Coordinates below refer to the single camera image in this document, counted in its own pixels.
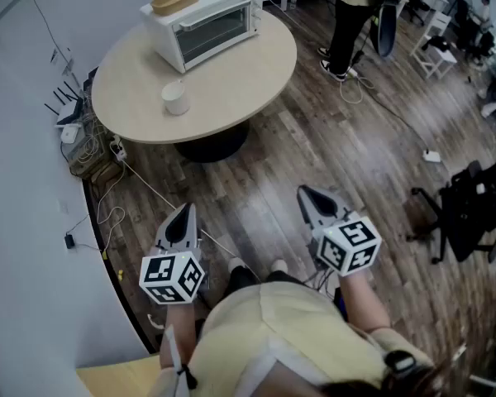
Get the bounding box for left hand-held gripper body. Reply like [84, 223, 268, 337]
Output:
[139, 232, 210, 306]

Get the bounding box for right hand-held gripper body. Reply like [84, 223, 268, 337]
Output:
[307, 209, 383, 278]

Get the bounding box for white appliance door with handle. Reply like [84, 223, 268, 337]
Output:
[171, 0, 260, 72]

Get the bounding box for person's left forearm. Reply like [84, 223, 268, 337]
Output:
[159, 302, 204, 371]

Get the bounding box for person's right forearm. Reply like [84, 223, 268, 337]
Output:
[336, 273, 393, 335]

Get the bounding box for black device with blue screen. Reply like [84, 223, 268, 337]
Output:
[333, 285, 349, 323]

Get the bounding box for person's black trousers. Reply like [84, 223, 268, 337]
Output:
[227, 262, 309, 295]

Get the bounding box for black table base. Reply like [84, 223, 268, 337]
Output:
[173, 120, 250, 164]

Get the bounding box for white power strip with plugs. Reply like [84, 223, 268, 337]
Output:
[108, 135, 129, 161]

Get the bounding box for person's pale yellow shirt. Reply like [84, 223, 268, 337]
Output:
[148, 281, 436, 397]

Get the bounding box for light wooden desk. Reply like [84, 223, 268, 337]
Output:
[76, 353, 163, 397]

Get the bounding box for black office chair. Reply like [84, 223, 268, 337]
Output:
[408, 146, 496, 265]

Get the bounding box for white mug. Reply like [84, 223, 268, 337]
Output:
[160, 79, 191, 117]

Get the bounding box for small white network box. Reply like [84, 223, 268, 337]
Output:
[60, 124, 81, 144]

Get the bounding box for white router with black antennas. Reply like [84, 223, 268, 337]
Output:
[44, 80, 85, 128]

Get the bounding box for white chair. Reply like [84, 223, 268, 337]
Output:
[410, 12, 458, 80]

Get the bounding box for white floor cable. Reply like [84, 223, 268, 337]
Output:
[95, 159, 179, 227]

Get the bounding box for white strap with black clip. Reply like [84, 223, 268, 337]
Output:
[164, 324, 199, 390]

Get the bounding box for tangle of white cables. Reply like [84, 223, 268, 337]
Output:
[60, 113, 111, 179]

